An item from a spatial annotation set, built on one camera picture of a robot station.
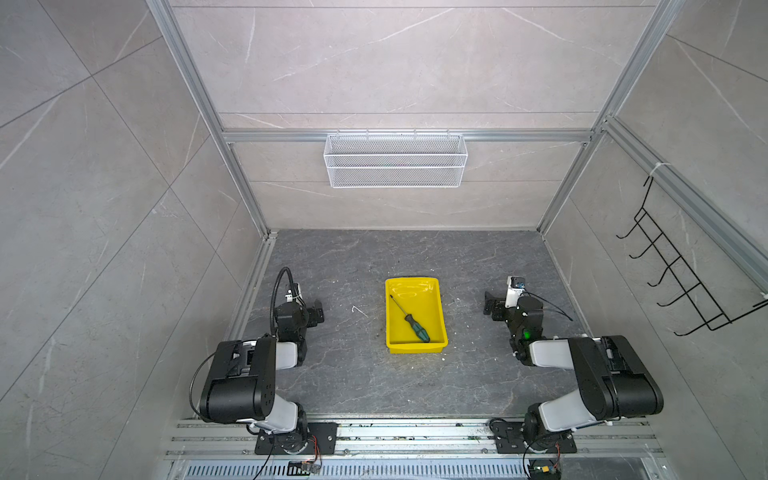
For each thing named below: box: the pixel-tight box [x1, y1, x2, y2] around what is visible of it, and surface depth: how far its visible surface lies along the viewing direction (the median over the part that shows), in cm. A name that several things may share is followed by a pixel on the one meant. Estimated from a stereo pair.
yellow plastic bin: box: [385, 277, 449, 354], surface depth 95 cm
